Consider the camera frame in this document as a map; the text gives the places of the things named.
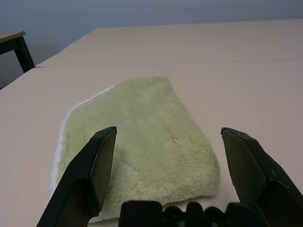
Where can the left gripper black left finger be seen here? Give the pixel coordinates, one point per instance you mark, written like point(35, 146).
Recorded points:
point(80, 179)

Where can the green towel white trim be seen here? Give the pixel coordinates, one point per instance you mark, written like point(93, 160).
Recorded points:
point(146, 132)

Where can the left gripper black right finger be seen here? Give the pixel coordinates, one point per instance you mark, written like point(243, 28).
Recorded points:
point(260, 170)

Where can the wooden side desk black frame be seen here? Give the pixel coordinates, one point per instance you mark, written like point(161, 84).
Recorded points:
point(16, 45)

